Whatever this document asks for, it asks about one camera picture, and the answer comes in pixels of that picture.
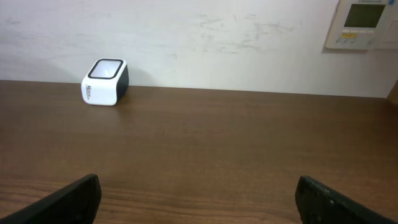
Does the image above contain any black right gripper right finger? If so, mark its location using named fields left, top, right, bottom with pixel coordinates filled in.
left=295, top=175, right=397, bottom=224

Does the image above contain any beige wall control panel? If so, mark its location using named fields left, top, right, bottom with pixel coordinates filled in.
left=325, top=0, right=397, bottom=50

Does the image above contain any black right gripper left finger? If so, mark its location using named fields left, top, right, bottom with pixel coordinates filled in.
left=1, top=174, right=101, bottom=224

